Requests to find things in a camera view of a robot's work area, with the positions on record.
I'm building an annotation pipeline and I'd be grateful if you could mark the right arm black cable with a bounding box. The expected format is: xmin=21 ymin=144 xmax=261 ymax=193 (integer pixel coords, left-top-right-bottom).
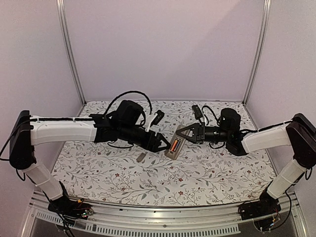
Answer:
xmin=201 ymin=105 xmax=222 ymax=124

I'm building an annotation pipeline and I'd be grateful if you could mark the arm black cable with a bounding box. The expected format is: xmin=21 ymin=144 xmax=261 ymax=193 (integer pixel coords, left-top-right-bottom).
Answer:
xmin=106 ymin=90 xmax=153 ymax=117
xmin=201 ymin=105 xmax=222 ymax=124

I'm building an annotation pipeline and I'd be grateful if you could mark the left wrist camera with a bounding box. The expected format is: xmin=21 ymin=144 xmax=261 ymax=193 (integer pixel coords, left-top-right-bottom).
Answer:
xmin=144 ymin=110 xmax=165 ymax=132

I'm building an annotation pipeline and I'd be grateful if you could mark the floral patterned table mat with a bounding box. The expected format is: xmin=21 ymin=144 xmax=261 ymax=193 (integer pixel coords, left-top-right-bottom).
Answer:
xmin=48 ymin=99 xmax=277 ymax=207

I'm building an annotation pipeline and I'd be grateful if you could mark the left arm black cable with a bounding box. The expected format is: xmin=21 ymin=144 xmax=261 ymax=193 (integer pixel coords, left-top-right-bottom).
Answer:
xmin=106 ymin=90 xmax=153 ymax=117

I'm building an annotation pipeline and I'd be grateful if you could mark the grey remote battery cover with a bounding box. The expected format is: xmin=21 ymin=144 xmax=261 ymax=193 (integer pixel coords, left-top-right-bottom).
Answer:
xmin=136 ymin=153 xmax=147 ymax=163

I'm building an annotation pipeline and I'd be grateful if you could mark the black battery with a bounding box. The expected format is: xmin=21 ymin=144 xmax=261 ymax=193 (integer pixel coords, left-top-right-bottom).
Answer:
xmin=174 ymin=140 xmax=180 ymax=151

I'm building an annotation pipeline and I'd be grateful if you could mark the aluminium frame post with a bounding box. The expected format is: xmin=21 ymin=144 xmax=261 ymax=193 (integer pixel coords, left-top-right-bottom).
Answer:
xmin=56 ymin=0 xmax=86 ymax=105
xmin=242 ymin=0 xmax=272 ymax=107

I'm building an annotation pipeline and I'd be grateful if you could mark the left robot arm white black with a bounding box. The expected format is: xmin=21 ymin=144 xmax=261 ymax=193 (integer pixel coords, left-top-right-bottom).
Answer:
xmin=5 ymin=100 xmax=171 ymax=219

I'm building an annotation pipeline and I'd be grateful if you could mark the left aluminium frame post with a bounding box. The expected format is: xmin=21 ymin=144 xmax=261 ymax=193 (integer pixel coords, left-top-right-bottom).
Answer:
xmin=56 ymin=0 xmax=86 ymax=105

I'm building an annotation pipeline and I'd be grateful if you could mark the orange battery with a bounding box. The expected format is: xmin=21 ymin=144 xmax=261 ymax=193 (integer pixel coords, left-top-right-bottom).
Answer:
xmin=170 ymin=139 xmax=177 ymax=152

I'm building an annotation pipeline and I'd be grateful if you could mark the right aluminium frame post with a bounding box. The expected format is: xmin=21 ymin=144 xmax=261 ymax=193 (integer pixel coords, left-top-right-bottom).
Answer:
xmin=242 ymin=0 xmax=272 ymax=107

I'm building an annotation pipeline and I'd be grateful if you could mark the aluminium front rail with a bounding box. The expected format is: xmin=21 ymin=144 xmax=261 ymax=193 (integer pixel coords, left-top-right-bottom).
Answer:
xmin=21 ymin=191 xmax=309 ymax=237

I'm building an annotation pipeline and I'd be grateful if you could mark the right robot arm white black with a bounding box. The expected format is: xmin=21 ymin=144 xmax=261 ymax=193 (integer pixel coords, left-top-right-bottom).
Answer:
xmin=176 ymin=105 xmax=316 ymax=220

